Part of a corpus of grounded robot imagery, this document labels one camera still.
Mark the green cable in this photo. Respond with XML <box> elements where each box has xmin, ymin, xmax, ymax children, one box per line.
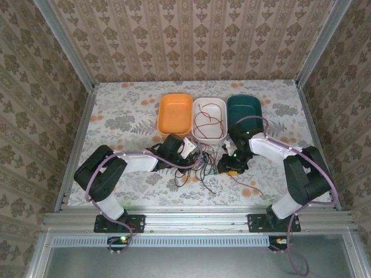
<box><xmin>201</xmin><ymin>160</ymin><xmax>220</xmax><ymax>178</ymax></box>
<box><xmin>192</xmin><ymin>160</ymin><xmax>209</xmax><ymax>183</ymax></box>

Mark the white plastic tray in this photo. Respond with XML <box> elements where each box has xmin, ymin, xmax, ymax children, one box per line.
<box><xmin>191</xmin><ymin>97</ymin><xmax>228</xmax><ymax>143</ymax></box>

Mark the teal plastic tray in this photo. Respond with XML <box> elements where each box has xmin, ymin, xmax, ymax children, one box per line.
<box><xmin>227</xmin><ymin>94</ymin><xmax>264</xmax><ymax>137</ymax></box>

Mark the orange plastic tray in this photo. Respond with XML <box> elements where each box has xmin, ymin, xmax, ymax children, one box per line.
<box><xmin>156</xmin><ymin>92</ymin><xmax>194</xmax><ymax>140</ymax></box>

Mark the small controller board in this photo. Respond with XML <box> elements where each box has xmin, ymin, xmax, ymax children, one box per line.
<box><xmin>107</xmin><ymin>236</ymin><xmax>130</xmax><ymax>252</ymax></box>
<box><xmin>268</xmin><ymin>236</ymin><xmax>294</xmax><ymax>251</ymax></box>

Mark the grey metal panel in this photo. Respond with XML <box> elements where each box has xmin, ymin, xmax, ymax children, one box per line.
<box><xmin>28</xmin><ymin>234</ymin><xmax>363</xmax><ymax>278</ymax></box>

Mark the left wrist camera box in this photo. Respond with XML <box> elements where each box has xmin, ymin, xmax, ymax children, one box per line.
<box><xmin>182</xmin><ymin>137</ymin><xmax>198</xmax><ymax>156</ymax></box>

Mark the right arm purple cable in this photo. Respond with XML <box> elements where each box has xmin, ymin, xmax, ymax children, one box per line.
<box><xmin>231</xmin><ymin>115</ymin><xmax>339</xmax><ymax>277</ymax></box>

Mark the aluminium front rail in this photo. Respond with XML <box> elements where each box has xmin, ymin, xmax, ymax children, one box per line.
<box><xmin>43</xmin><ymin>205</ymin><xmax>356</xmax><ymax>234</ymax></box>

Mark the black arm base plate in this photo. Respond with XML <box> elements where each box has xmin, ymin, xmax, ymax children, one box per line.
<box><xmin>93</xmin><ymin>214</ymin><xmax>146</xmax><ymax>234</ymax></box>
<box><xmin>247</xmin><ymin>213</ymin><xmax>301</xmax><ymax>233</ymax></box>

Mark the aluminium side rail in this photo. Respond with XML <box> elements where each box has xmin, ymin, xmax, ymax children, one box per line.
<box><xmin>295</xmin><ymin>83</ymin><xmax>343</xmax><ymax>211</ymax></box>
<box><xmin>54</xmin><ymin>86</ymin><xmax>98</xmax><ymax>212</ymax></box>

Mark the slotted grey cable duct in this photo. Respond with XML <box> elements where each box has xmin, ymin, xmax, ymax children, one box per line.
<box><xmin>52</xmin><ymin>235</ymin><xmax>270</xmax><ymax>247</ymax></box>

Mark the aluminium corner post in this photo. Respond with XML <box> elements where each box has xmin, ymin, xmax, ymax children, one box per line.
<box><xmin>295</xmin><ymin>0</ymin><xmax>353</xmax><ymax>87</ymax></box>
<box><xmin>32</xmin><ymin>0</ymin><xmax>96</xmax><ymax>91</ymax></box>

